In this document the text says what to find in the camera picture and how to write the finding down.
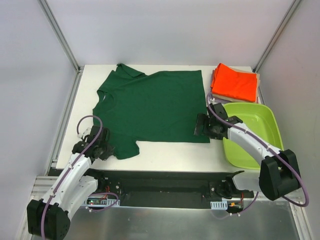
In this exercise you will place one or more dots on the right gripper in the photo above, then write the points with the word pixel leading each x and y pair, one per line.
pixel 200 125

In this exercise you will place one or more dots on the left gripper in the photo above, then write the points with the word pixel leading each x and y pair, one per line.
pixel 107 149

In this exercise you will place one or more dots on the dark green t-shirt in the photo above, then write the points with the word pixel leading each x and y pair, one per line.
pixel 161 107

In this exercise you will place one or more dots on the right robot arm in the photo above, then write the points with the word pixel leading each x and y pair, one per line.
pixel 279 173

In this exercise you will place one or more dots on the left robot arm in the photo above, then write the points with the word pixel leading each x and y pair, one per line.
pixel 50 217

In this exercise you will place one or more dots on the orange folded t-shirt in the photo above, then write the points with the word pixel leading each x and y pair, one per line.
pixel 233 81

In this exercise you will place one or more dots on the lime green plastic tray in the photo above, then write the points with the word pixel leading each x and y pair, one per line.
pixel 259 119

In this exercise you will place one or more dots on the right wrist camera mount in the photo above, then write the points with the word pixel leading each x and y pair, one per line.
pixel 214 101

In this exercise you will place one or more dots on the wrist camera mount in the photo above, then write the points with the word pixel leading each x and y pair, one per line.
pixel 214 101
pixel 82 135

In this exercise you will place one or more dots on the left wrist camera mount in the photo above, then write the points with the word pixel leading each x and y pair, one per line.
pixel 82 135

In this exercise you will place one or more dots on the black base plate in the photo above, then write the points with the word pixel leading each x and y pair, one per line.
pixel 162 189

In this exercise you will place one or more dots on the left white cable duct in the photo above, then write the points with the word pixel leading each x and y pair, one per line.
pixel 99 202

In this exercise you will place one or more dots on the white cable duct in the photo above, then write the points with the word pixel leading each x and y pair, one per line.
pixel 99 202
pixel 219 205

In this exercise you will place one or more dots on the left aluminium frame post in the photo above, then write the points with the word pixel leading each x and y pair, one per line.
pixel 49 14

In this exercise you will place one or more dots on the aluminium frame post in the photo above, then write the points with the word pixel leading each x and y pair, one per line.
pixel 295 4
pixel 49 14

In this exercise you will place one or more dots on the right white cable duct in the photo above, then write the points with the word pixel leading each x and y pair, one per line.
pixel 219 205

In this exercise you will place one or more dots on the right aluminium frame post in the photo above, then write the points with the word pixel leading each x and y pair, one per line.
pixel 295 4

